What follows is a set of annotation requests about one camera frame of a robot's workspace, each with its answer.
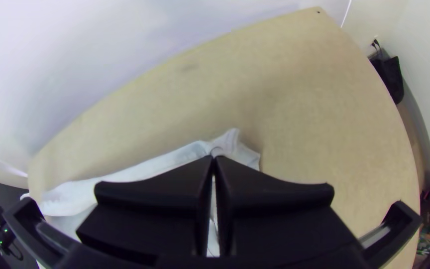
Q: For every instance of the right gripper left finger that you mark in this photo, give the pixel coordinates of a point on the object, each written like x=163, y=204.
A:
x=155, y=209

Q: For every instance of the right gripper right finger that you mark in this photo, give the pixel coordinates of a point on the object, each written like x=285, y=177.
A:
x=274, y=213

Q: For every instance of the grey t-shirt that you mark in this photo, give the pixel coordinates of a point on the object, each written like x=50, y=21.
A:
x=144, y=172

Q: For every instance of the black bag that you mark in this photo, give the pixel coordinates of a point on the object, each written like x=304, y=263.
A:
x=390, y=78

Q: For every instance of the white slanted pole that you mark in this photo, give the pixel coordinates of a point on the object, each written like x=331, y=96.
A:
x=346, y=15

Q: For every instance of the white wall socket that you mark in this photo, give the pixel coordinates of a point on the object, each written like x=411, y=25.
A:
x=375, y=42

